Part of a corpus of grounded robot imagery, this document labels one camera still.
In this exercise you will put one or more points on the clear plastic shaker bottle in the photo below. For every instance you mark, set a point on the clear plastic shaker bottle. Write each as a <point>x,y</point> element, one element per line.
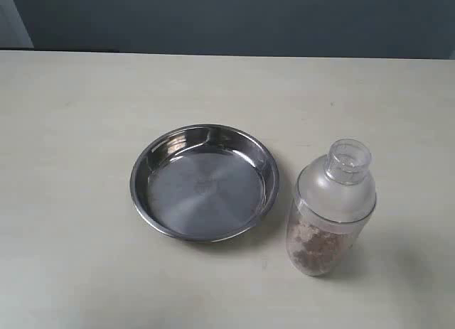
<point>334,198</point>

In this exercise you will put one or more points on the round stainless steel plate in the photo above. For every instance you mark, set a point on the round stainless steel plate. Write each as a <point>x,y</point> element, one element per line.
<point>204,183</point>

